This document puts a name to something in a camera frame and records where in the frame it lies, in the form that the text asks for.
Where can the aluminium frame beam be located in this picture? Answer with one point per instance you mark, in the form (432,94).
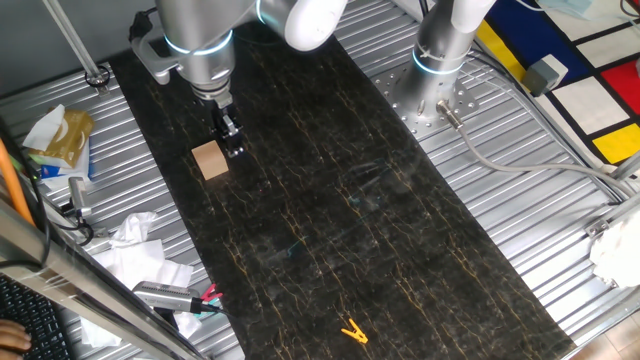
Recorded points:
(75,285)

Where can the blue white tissue pack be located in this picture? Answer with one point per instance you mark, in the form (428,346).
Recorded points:
(55,172)

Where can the orange pole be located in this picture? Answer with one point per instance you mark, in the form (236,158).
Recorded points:
(12,185)

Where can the grey box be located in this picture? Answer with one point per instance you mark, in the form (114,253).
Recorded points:
(545,75)

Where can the person's hand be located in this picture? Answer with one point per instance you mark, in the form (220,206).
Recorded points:
(12,340)

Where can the red clothespin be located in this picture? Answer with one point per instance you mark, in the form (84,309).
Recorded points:
(210,292)

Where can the light blue face mask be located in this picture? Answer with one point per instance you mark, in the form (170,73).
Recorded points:
(565,7)

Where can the yellow tissue pack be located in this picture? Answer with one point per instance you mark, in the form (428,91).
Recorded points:
(70,137)

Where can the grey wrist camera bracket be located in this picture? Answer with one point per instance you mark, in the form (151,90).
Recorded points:
(152,62)

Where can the white tissue sheet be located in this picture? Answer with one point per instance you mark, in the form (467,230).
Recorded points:
(42,130)

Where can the teal clothespin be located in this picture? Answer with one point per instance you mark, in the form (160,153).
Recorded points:
(214,302)

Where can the small wooden cube block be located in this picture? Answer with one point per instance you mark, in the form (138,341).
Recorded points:
(210,161)

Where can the colourful squares floor mat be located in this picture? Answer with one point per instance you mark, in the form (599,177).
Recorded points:
(590,105)

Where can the white paper sheet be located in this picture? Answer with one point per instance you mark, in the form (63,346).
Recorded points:
(140,270)

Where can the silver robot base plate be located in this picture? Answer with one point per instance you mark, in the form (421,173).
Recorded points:
(460,100)

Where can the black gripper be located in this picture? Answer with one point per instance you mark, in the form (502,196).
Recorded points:
(212,114)

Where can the crumpled white tissue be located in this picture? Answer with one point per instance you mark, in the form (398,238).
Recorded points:
(132,230)

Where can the orange clothespin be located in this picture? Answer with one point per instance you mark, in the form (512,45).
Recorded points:
(356,334)

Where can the white cloth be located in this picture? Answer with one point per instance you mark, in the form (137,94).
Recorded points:
(617,250)

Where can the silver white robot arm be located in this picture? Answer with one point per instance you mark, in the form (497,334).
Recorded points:
(200,30)

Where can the silver depth camera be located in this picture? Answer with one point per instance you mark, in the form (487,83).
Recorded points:
(165,296)

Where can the black keyboard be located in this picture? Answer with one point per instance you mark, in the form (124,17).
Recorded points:
(35,315)

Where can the metal corner bracket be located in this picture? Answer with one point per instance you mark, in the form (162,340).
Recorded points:
(597,227)

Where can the black gold-veined marble mat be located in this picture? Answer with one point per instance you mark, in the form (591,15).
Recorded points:
(350,225)

